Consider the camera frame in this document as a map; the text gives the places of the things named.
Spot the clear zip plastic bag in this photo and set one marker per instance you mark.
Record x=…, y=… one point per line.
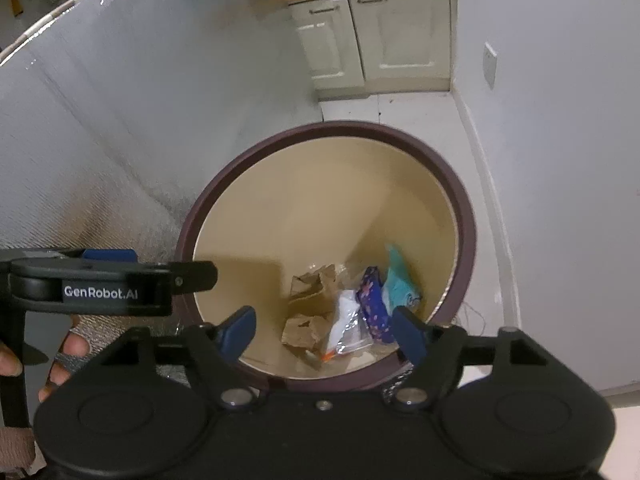
x=349, y=332

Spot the blue Natural tissue pack wrapper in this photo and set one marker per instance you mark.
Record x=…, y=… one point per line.
x=371, y=300

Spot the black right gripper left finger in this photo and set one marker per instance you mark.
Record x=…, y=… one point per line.
x=213, y=353

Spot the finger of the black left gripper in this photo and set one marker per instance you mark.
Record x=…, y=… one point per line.
x=115, y=255
x=192, y=276

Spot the teal plastic wrapper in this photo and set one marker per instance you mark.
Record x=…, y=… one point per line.
x=398, y=288

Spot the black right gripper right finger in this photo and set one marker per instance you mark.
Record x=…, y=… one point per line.
x=438, y=356

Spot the round brown-rimmed trash bin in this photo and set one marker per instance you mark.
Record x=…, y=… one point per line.
x=328, y=194

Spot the white cupboard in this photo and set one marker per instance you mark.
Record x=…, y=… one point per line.
x=361, y=47

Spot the white wall socket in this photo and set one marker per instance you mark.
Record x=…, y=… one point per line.
x=490, y=63

